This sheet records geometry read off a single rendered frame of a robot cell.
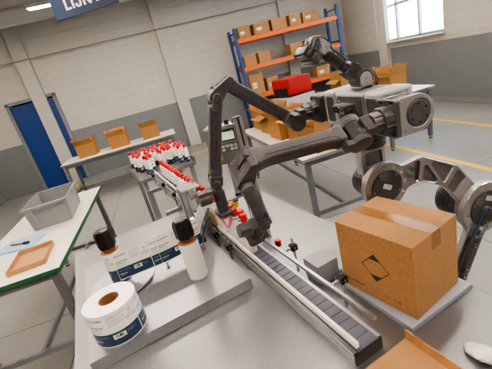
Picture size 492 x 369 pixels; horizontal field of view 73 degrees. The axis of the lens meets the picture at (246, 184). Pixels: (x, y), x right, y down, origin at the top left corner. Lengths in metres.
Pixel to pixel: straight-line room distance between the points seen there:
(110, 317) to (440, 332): 1.09
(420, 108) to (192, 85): 8.19
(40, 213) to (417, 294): 3.01
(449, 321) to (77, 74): 8.82
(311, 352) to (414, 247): 0.46
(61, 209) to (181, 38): 6.57
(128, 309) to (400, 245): 0.97
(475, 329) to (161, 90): 8.50
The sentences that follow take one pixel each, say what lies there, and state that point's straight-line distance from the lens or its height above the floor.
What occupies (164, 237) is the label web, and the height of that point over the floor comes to 1.04.
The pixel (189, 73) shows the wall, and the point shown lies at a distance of 9.13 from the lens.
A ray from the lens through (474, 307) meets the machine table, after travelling 1.35.
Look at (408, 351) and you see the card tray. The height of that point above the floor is 0.83.
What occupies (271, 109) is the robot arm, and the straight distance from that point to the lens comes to 1.48.
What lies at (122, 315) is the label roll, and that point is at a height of 0.99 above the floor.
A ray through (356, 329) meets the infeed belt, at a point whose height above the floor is 0.88.
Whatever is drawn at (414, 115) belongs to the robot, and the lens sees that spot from 1.19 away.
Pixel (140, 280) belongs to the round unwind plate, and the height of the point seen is 0.89.
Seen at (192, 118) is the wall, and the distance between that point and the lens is 9.06.
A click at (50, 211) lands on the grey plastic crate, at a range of 3.42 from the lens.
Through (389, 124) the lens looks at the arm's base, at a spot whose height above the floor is 1.44.
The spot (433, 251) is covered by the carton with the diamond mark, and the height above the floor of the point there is 1.05.
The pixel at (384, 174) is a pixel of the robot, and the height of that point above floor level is 1.19.
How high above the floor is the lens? 1.73
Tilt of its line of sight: 20 degrees down
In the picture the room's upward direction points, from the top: 15 degrees counter-clockwise
